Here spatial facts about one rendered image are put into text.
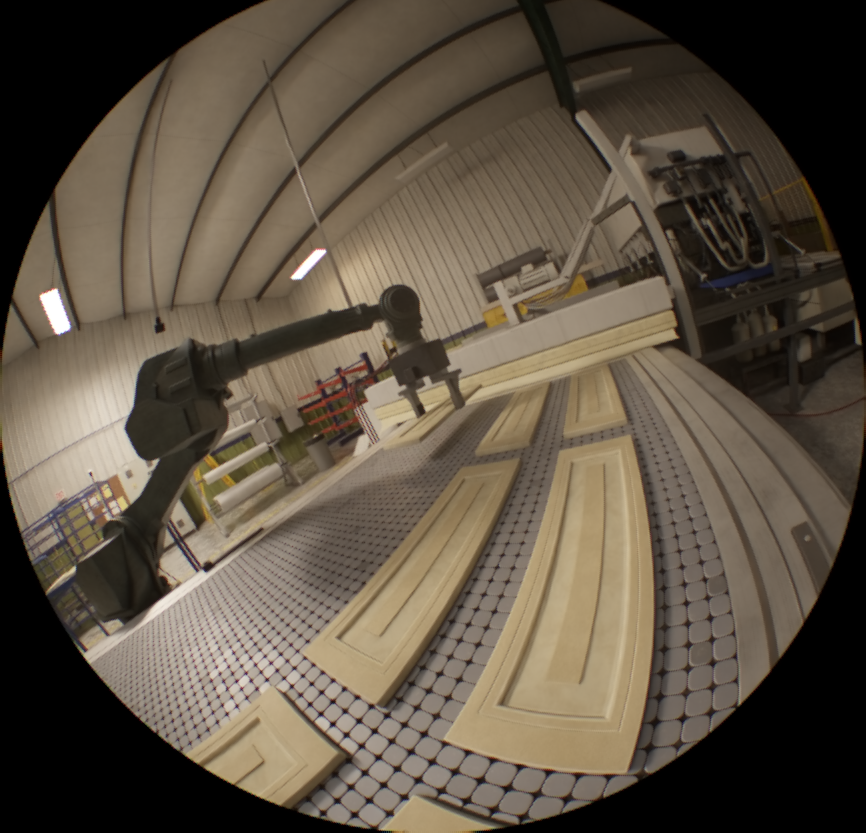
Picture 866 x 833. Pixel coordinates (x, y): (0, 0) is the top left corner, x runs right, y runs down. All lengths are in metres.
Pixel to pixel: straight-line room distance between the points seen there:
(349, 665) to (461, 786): 0.25
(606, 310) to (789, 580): 1.43
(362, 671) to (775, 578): 0.55
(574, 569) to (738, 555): 0.25
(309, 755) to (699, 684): 0.43
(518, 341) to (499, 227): 4.77
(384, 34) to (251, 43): 1.73
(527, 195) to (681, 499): 6.10
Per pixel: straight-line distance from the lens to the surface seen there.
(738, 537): 0.49
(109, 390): 8.61
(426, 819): 0.38
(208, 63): 4.90
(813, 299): 3.78
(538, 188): 6.34
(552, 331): 1.61
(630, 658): 0.37
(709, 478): 0.59
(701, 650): 0.40
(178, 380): 1.20
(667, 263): 1.95
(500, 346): 1.68
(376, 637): 0.50
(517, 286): 2.46
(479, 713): 0.37
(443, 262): 6.55
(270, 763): 0.51
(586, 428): 0.82
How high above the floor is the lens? 1.23
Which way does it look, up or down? 9 degrees down
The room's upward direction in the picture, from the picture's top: 24 degrees counter-clockwise
